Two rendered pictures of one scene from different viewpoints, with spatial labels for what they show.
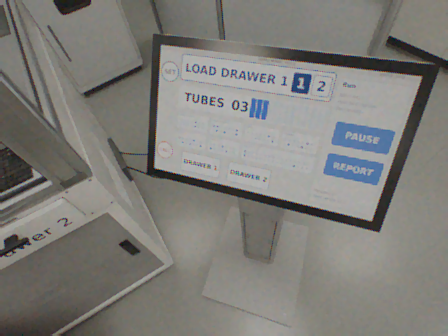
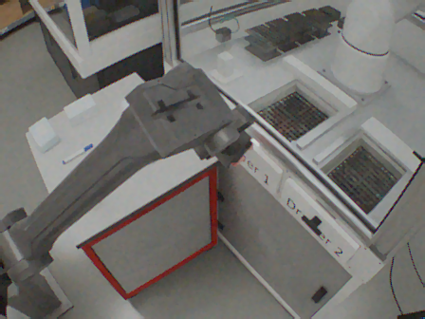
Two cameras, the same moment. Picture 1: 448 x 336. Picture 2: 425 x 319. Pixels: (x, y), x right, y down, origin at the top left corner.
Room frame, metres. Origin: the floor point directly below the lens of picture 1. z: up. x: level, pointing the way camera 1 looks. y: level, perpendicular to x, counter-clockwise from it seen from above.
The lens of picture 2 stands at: (-0.07, 0.16, 1.72)
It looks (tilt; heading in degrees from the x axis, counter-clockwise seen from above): 51 degrees down; 78
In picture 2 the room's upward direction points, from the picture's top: 1 degrees counter-clockwise
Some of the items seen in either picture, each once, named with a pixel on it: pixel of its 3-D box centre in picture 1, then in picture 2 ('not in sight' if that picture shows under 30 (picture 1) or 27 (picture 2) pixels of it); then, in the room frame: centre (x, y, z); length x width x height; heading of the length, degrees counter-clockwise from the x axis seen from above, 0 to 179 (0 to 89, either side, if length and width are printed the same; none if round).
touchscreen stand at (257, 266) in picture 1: (259, 226); not in sight; (0.37, -0.10, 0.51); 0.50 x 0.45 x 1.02; 154
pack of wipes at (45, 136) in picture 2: not in sight; (43, 134); (-0.55, 1.19, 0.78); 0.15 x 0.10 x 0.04; 120
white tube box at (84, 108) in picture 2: not in sight; (81, 110); (-0.38, 1.27, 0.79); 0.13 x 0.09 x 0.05; 23
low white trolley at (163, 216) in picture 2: not in sight; (126, 199); (-0.27, 1.08, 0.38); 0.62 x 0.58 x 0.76; 114
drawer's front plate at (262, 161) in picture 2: not in sight; (246, 152); (0.17, 0.83, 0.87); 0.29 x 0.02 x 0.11; 114
